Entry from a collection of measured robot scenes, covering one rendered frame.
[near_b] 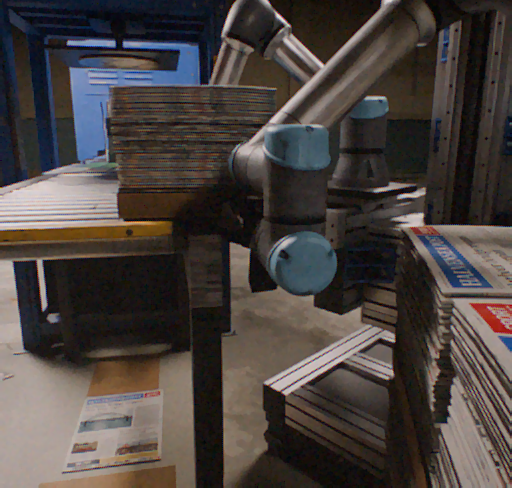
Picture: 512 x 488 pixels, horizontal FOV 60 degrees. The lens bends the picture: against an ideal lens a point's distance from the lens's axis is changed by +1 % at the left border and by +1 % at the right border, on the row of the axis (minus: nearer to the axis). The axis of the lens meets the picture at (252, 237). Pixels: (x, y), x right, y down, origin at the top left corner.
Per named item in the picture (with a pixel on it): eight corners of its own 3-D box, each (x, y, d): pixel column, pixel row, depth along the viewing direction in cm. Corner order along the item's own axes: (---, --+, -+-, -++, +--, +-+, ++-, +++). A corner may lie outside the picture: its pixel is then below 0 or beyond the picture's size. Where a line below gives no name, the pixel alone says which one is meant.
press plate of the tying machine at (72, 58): (180, 56, 193) (180, 49, 192) (44, 51, 183) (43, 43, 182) (177, 73, 246) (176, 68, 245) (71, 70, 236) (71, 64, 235)
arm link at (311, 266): (343, 227, 49) (340, 300, 51) (312, 211, 59) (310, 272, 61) (274, 230, 47) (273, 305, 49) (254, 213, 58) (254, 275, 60)
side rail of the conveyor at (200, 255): (224, 306, 71) (223, 233, 68) (190, 309, 70) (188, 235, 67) (187, 197, 199) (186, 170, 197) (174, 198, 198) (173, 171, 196)
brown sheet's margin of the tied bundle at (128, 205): (278, 214, 82) (278, 191, 81) (117, 218, 77) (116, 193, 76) (261, 202, 97) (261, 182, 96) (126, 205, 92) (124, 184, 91)
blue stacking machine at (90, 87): (220, 234, 443) (216, 7, 398) (84, 239, 420) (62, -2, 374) (207, 210, 588) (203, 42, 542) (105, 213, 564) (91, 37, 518)
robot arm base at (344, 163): (351, 181, 132) (353, 146, 129) (399, 184, 121) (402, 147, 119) (320, 184, 121) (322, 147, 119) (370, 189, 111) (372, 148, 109)
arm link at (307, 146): (245, 126, 56) (245, 211, 59) (277, 123, 46) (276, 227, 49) (301, 126, 59) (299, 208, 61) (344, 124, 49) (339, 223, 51)
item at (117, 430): (162, 460, 134) (162, 457, 134) (61, 473, 129) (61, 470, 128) (163, 391, 169) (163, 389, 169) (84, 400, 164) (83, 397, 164)
